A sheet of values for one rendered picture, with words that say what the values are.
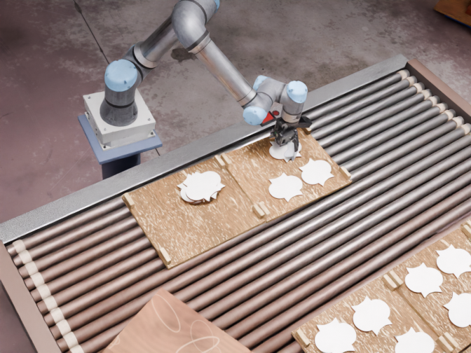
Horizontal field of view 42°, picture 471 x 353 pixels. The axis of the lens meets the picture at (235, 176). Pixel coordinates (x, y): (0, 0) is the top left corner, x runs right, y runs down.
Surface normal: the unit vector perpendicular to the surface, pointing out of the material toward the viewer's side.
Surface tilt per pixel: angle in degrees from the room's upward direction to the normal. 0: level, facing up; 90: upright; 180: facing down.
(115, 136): 90
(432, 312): 0
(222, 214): 0
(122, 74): 6
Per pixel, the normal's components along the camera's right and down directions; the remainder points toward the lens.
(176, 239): 0.11, -0.62
